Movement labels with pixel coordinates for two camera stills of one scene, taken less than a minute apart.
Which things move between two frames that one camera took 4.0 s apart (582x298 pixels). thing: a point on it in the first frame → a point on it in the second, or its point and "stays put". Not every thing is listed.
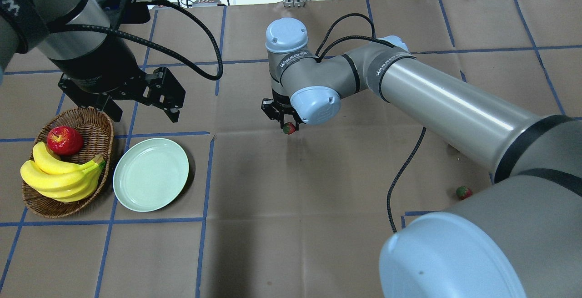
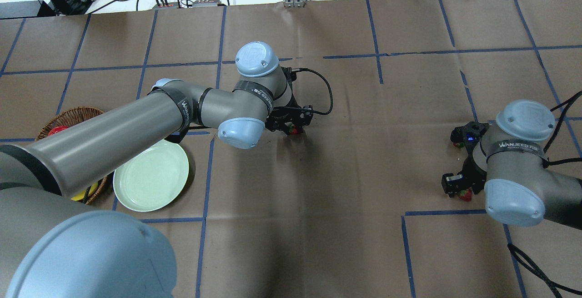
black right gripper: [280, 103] → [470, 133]
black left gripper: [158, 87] → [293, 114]
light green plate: [150, 173] stays put
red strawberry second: [463, 192] stays put
